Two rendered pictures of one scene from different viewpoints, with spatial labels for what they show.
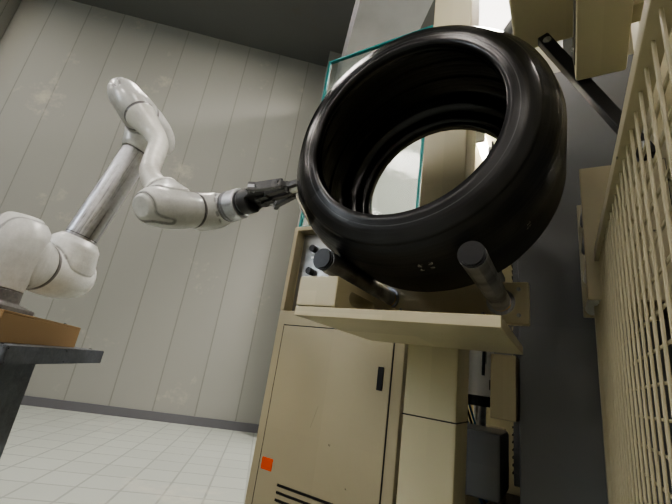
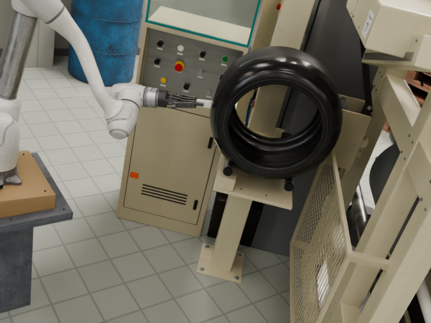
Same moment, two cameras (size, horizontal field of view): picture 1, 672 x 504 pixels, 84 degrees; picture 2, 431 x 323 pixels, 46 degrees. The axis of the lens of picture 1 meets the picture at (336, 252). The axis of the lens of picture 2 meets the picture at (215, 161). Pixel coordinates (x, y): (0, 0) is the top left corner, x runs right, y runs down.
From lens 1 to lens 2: 1.98 m
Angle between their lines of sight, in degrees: 57
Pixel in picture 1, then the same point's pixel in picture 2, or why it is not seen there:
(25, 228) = (15, 132)
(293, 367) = (149, 128)
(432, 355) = not seen: hidden behind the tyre
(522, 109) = (323, 145)
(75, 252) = (16, 113)
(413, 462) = (235, 199)
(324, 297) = (228, 187)
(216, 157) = not seen: outside the picture
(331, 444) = (177, 169)
